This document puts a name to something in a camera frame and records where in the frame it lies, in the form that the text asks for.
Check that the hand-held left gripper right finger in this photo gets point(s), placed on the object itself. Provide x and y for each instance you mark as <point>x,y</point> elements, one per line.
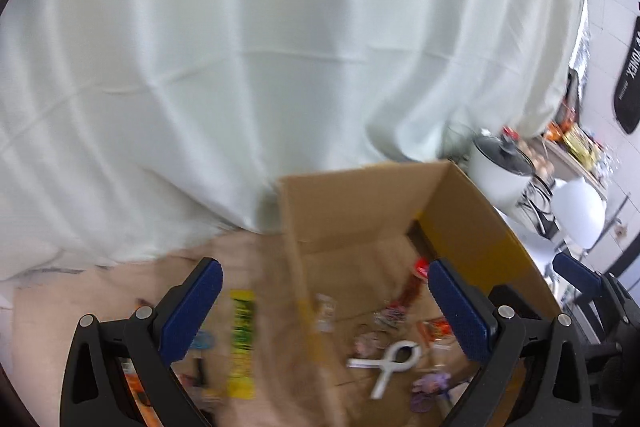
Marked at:
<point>460,312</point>

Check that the red snack packet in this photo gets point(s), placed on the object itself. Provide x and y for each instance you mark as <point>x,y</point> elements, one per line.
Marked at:
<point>412,287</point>

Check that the white plastic clip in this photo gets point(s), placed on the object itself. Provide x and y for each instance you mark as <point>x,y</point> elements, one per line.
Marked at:
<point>395,362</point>

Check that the white rice cooker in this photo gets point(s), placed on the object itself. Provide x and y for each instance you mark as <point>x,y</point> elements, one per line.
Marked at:
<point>495,182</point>

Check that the yellow green snack bar packet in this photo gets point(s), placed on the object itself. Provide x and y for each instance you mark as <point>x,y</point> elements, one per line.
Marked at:
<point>242,347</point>

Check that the black racket bag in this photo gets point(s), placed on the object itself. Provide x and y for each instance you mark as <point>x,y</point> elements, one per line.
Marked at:
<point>630,77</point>

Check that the brown cardboard box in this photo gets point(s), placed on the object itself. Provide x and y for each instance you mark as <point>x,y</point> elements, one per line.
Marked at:
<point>350,217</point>

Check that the white curtain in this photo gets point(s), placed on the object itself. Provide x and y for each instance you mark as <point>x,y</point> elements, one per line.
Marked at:
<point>250,57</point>

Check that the cluttered snack shelf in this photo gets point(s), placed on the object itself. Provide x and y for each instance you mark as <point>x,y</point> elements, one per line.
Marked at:
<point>580,144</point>

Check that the white chair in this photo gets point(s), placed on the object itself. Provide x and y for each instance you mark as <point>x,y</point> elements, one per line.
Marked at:
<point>577,212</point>

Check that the small blue item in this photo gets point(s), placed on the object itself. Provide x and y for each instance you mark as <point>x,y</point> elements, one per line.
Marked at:
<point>203,340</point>

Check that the small clear packet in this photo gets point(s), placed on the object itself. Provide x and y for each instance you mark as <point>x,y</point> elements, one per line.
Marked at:
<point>326,312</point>

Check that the orange snack packet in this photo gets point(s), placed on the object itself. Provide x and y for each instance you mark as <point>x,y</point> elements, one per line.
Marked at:
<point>435,332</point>

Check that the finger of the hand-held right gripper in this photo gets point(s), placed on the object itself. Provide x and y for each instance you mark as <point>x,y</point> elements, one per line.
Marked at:
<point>575,269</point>

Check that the beige blanket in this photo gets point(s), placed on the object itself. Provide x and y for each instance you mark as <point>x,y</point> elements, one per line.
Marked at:
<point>260,267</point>

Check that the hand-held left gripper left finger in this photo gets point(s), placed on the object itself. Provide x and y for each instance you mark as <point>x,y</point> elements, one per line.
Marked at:
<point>192,312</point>

